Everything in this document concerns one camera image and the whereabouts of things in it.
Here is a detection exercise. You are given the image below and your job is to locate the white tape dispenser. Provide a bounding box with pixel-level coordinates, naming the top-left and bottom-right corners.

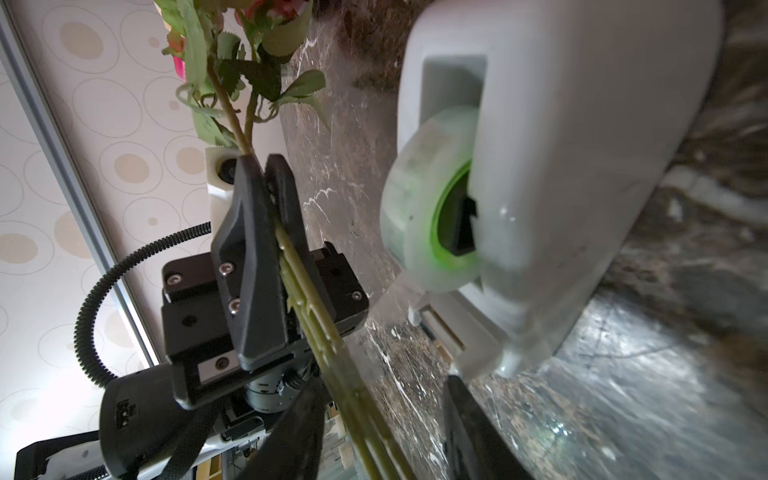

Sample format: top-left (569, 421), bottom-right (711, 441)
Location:
top-left (397, 1), bottom-right (724, 379)

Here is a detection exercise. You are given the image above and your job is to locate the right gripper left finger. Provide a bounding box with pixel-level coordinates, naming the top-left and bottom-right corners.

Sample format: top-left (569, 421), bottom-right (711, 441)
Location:
top-left (236, 378), bottom-right (330, 480)

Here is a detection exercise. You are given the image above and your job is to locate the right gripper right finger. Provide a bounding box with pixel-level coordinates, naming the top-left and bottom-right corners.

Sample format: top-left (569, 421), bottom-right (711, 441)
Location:
top-left (442, 375), bottom-right (533, 480)

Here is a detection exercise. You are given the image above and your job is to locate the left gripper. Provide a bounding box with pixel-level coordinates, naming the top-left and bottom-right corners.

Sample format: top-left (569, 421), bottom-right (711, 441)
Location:
top-left (161, 154), bottom-right (369, 411)

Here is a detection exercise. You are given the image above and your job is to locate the diagonal aluminium rail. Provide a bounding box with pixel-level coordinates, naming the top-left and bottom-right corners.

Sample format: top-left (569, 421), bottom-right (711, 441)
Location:
top-left (1, 1), bottom-right (165, 376)

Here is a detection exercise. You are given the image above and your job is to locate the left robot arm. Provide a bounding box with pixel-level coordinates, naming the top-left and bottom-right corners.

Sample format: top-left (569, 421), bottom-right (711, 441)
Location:
top-left (14, 154), bottom-right (369, 479)

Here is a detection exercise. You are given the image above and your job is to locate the black corrugated cable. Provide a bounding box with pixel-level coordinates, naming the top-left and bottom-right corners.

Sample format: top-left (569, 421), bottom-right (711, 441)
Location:
top-left (73, 220), bottom-right (214, 389)

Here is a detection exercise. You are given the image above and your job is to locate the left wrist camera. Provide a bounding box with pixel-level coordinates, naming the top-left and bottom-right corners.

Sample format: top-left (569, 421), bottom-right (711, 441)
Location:
top-left (205, 147), bottom-right (239, 235)

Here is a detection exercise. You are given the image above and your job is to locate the clear tape roll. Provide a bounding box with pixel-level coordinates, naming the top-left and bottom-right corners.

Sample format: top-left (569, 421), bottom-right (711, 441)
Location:
top-left (380, 106), bottom-right (480, 293)

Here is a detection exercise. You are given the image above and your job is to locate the peach rose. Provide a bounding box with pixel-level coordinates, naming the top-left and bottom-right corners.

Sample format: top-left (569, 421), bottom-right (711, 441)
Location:
top-left (237, 57), bottom-right (329, 137)

